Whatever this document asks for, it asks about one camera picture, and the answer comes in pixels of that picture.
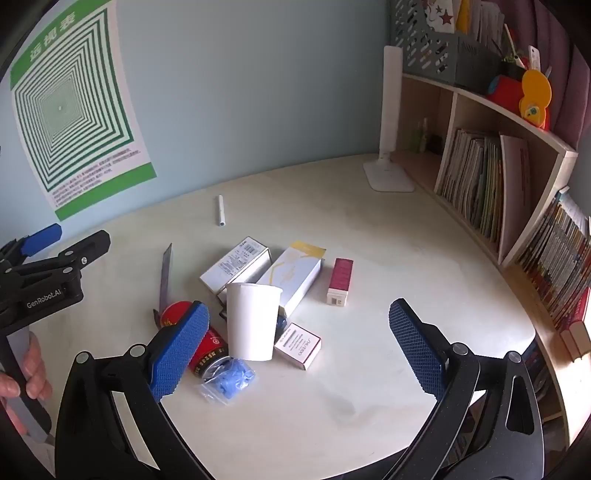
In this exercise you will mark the green bottle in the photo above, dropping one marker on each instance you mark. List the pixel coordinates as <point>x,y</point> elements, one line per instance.
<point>423,136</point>

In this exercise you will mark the white and yellow box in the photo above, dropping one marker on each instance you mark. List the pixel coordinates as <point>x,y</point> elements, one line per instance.
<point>295,272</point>

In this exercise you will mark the green striped wall poster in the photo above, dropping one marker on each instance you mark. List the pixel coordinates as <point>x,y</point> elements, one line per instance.
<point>69,106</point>

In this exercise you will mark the grey file organizer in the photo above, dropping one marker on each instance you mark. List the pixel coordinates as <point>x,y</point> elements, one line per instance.
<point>434,46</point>

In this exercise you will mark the person's left hand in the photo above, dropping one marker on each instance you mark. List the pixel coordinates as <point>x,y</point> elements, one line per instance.
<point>39,369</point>

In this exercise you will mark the white pen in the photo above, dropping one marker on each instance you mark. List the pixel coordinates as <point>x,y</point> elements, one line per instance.
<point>220,210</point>

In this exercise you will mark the plastic bag of blue pieces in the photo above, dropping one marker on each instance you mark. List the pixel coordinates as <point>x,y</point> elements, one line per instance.
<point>231,378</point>

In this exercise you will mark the red can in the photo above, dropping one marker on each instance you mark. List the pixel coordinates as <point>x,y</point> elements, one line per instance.
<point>210,350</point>

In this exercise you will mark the wooden bookshelf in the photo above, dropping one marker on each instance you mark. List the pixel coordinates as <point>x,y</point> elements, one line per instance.
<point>540,207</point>

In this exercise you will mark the white desk lamp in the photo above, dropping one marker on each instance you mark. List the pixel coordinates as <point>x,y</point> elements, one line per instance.
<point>390,175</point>

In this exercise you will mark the red and yellow toy holder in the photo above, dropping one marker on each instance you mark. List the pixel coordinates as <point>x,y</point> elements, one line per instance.
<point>508,92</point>

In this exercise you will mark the white paper cup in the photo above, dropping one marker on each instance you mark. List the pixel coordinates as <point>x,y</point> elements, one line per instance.
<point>254,323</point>

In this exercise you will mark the white box with gold trim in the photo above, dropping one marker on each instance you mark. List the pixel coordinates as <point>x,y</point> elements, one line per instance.
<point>235,265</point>

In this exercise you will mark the maroon box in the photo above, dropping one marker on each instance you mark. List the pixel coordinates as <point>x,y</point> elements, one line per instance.
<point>340,279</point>

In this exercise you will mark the small white box pink trim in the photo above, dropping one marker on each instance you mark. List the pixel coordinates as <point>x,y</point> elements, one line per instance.
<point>298,346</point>

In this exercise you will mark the thick red book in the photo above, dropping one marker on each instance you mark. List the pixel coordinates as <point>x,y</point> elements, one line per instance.
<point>577,339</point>

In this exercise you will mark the row of colourful books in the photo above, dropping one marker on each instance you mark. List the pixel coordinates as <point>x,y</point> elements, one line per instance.
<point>558,258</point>

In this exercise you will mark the row of thin books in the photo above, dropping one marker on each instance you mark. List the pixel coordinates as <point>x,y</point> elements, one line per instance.
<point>471,184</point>

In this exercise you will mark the pink curtain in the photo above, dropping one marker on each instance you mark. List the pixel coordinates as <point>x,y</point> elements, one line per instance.
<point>568,92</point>

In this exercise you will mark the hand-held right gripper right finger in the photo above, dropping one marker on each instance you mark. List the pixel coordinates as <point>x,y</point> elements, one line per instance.
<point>415,346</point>

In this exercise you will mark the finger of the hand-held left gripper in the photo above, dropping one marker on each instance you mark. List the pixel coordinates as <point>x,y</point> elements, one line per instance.
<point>92,247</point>
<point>44,237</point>

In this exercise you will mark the papers in file organizer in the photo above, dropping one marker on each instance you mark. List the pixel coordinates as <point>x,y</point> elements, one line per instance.
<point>485,18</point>

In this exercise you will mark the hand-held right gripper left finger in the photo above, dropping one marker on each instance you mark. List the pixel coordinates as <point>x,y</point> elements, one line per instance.
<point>180,350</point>

